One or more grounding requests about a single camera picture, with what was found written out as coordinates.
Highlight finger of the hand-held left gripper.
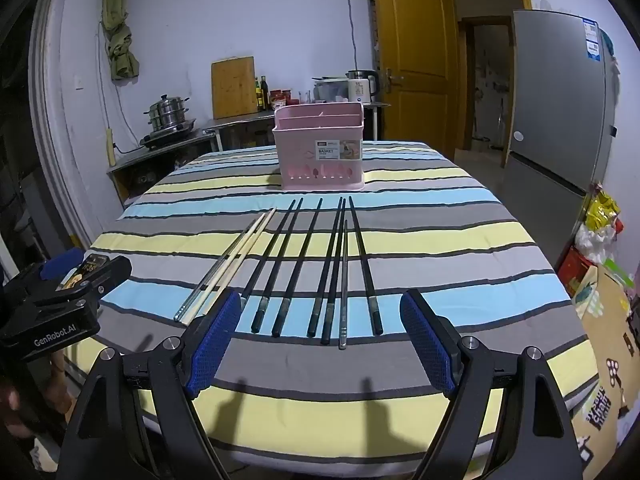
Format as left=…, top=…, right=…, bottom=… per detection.
left=60, top=256, right=133, bottom=311
left=39, top=247, right=85, bottom=281

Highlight white electric kettle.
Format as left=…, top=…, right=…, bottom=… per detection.
left=346, top=69, right=380, bottom=105

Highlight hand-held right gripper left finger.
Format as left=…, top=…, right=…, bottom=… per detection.
left=57, top=287, right=244, bottom=480

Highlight wooden cutting board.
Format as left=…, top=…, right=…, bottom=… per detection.
left=210, top=55, right=259, bottom=120

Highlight grey refrigerator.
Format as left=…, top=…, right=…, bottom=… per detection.
left=502, top=8, right=619, bottom=272

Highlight steel kitchen counter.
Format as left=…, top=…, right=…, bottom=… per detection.
left=194, top=101, right=392, bottom=155

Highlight white plastic bag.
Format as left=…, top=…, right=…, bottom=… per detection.
left=574, top=222, right=617, bottom=262

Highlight green hanging cloth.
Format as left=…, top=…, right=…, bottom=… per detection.
left=101, top=0, right=140, bottom=81

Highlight low steel stand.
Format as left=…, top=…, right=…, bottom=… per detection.
left=106, top=129, right=223, bottom=212

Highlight steel steamer pot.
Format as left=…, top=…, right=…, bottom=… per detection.
left=143, top=93, right=191, bottom=131

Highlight printed cardboard box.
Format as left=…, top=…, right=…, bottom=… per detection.
left=570, top=262, right=640, bottom=478

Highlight cream and steel chopstick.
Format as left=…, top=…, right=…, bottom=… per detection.
left=173, top=213, right=267, bottom=322

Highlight black induction cooktop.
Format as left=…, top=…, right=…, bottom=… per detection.
left=138, top=118, right=197, bottom=150

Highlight yellow snack bags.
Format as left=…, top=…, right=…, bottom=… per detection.
left=584, top=184, right=624, bottom=232

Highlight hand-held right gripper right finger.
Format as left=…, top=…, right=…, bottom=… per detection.
left=399, top=288, right=587, bottom=480

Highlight striped tablecloth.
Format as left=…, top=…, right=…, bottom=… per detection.
left=75, top=139, right=601, bottom=467

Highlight yellow wooden door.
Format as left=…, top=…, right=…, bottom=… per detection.
left=369, top=0, right=459, bottom=155

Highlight pink plastic utensil basket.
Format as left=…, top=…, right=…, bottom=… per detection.
left=272, top=101, right=366, bottom=192

